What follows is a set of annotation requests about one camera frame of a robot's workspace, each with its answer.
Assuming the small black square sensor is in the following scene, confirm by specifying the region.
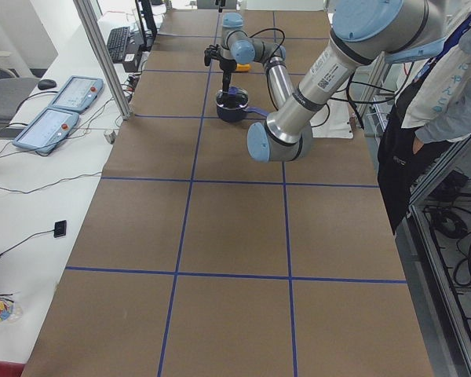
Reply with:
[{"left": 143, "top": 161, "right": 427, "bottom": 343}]
[{"left": 53, "top": 220, "right": 68, "bottom": 238}]

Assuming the blue saucepan with handle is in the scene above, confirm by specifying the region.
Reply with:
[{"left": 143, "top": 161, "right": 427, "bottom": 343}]
[{"left": 215, "top": 92, "right": 269, "bottom": 123}]

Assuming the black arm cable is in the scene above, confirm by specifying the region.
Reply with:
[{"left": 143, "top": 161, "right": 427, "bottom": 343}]
[{"left": 247, "top": 27, "right": 287, "bottom": 64}]

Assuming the office chair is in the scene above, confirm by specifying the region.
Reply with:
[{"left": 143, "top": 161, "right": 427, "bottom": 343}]
[{"left": 0, "top": 51, "right": 40, "bottom": 126}]

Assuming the blue teach pendant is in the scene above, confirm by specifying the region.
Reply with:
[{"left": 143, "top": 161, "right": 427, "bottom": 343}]
[
  {"left": 13, "top": 107, "right": 79, "bottom": 154},
  {"left": 49, "top": 75, "right": 104, "bottom": 114}
]

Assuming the white pedestal column with base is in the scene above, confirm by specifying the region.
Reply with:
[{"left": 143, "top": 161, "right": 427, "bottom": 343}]
[{"left": 309, "top": 50, "right": 382, "bottom": 139}]

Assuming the black keyboard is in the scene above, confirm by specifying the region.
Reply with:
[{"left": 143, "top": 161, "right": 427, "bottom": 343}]
[{"left": 106, "top": 27, "right": 130, "bottom": 63}]

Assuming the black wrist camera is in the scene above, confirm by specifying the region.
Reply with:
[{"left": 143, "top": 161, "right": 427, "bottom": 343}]
[{"left": 204, "top": 45, "right": 221, "bottom": 67}]

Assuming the colourful snack bag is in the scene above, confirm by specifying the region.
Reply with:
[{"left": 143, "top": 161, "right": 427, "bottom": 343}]
[{"left": 0, "top": 293, "right": 24, "bottom": 327}]

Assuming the yellow corn cob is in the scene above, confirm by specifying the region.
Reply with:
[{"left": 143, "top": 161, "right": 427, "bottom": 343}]
[{"left": 235, "top": 64, "right": 251, "bottom": 73}]

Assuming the upper blue teach pendant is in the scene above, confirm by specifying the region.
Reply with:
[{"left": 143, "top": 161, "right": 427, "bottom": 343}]
[{"left": 49, "top": 75, "right": 104, "bottom": 114}]

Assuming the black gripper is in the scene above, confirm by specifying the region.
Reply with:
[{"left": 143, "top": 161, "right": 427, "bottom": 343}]
[{"left": 220, "top": 60, "right": 236, "bottom": 92}]

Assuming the aluminium frame post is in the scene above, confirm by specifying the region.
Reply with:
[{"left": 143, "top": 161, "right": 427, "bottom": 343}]
[{"left": 73, "top": 0, "right": 131, "bottom": 120}]

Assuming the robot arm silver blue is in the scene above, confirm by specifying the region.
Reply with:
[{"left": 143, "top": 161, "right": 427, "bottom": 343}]
[{"left": 220, "top": 1, "right": 447, "bottom": 162}]

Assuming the lower blue teach pendant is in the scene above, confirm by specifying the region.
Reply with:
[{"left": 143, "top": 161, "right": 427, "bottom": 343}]
[{"left": 13, "top": 107, "right": 79, "bottom": 154}]

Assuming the glass pot lid blue knob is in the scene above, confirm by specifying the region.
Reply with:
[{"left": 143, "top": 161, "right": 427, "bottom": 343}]
[{"left": 215, "top": 86, "right": 249, "bottom": 110}]

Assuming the black computer mouse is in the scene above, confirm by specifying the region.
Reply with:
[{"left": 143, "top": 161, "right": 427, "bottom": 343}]
[{"left": 37, "top": 79, "right": 57, "bottom": 90}]

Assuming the person in dark apron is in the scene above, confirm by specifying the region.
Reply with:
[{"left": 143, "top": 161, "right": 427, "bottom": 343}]
[{"left": 378, "top": 8, "right": 471, "bottom": 229}]

